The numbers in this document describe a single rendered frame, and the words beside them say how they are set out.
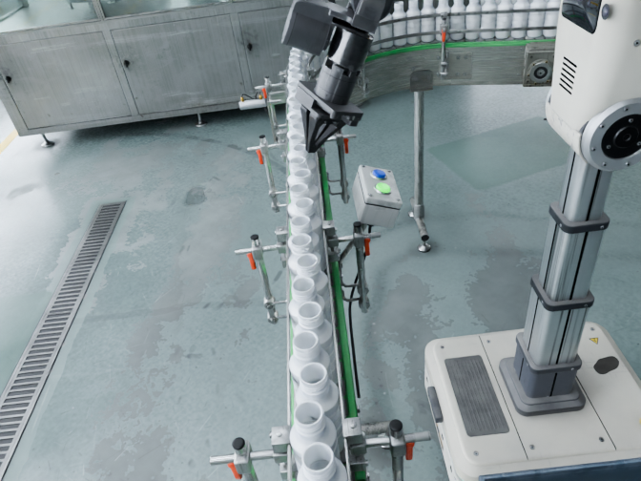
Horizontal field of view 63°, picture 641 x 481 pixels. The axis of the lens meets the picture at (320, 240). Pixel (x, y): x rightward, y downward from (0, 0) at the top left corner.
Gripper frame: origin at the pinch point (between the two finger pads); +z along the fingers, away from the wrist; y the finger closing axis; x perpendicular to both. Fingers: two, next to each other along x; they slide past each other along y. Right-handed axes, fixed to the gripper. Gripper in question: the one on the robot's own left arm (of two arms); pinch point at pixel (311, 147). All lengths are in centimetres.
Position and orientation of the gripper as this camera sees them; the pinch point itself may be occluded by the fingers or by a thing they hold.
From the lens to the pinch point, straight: 87.6
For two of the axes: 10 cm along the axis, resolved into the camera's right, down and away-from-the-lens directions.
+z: -3.4, 7.8, 5.3
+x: 7.6, -1.1, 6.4
